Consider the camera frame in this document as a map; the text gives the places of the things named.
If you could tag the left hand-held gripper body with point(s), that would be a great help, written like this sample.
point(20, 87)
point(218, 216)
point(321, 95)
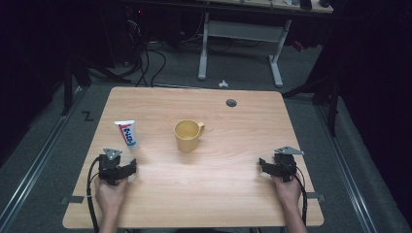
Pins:
point(109, 166)

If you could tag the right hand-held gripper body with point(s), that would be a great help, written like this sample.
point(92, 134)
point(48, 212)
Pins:
point(285, 166)

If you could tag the white toothpaste tube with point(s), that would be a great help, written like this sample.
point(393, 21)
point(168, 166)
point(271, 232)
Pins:
point(128, 134)

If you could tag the yellow cup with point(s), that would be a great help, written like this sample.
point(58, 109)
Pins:
point(188, 142)

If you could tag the person's right hand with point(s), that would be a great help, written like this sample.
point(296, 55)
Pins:
point(289, 194)

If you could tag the person's left hand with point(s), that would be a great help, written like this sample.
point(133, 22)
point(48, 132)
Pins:
point(110, 195)

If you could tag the grey tape strip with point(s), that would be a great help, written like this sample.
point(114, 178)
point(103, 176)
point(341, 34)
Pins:
point(75, 199)
point(317, 196)

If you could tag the grey round table grommet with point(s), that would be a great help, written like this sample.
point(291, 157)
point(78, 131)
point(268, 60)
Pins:
point(231, 103)

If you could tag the black metal stand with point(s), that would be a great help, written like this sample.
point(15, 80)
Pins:
point(67, 87)
point(333, 110)

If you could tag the white scrap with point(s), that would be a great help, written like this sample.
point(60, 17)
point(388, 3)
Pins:
point(223, 84)

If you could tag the small red item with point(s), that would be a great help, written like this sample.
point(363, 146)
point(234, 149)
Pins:
point(298, 46)

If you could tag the white-framed desk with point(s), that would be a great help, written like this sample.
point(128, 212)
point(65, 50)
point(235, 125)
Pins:
point(241, 30)

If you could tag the metal floor rail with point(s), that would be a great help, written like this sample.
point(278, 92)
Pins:
point(35, 170)
point(346, 174)

